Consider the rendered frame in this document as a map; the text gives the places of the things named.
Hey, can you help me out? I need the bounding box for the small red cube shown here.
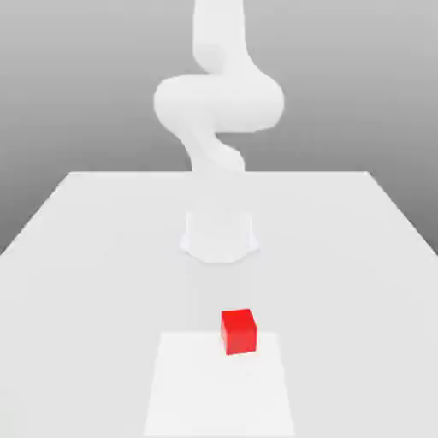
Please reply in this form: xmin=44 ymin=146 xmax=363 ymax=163
xmin=220 ymin=308 xmax=258 ymax=357

